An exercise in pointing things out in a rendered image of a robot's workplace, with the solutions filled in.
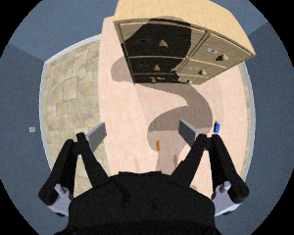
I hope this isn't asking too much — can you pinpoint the tan wooden drawer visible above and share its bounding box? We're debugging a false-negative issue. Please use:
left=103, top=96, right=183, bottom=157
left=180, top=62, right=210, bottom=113
left=128, top=56, right=185, bottom=73
left=178, top=59, right=227, bottom=77
left=120, top=22, right=206, bottom=57
left=191, top=32, right=251, bottom=68
left=133, top=73, right=174, bottom=84
left=171, top=74, right=209, bottom=85

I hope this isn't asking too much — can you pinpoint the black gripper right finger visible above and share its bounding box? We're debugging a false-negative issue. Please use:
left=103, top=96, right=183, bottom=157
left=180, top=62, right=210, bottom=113
left=152, top=119, right=250, bottom=216

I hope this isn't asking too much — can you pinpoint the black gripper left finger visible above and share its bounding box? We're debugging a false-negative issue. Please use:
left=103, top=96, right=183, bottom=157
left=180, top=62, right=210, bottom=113
left=38, top=122, right=125, bottom=217

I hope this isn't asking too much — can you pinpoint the dark brown wooden chest of drawers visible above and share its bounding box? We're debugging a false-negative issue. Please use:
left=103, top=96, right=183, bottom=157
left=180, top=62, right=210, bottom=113
left=113, top=0, right=256, bottom=83

